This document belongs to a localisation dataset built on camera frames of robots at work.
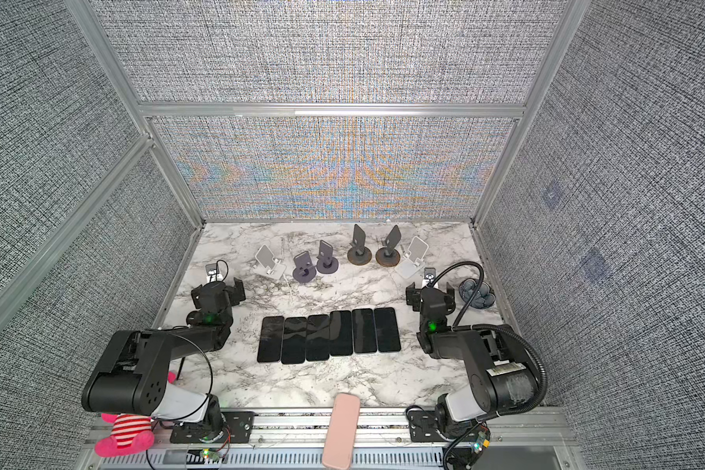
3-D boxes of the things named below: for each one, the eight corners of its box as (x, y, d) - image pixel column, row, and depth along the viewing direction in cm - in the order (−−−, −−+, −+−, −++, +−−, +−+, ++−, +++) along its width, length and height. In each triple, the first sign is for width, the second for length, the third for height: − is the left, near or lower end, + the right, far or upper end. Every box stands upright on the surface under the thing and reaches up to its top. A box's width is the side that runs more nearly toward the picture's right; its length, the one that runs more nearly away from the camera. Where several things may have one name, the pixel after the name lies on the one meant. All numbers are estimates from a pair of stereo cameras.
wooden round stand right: (379, 265, 108) (382, 242, 98) (389, 247, 114) (392, 223, 104) (395, 271, 107) (399, 248, 97) (403, 252, 112) (409, 229, 102)
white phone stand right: (394, 271, 106) (398, 251, 98) (410, 255, 111) (416, 235, 102) (408, 281, 104) (413, 261, 95) (424, 264, 108) (430, 245, 99)
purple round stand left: (297, 282, 104) (293, 264, 95) (299, 269, 107) (295, 251, 99) (315, 282, 104) (311, 264, 95) (316, 269, 107) (313, 251, 99)
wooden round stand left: (356, 269, 107) (357, 245, 97) (344, 255, 111) (343, 231, 101) (369, 262, 109) (371, 238, 99) (356, 248, 114) (357, 224, 103)
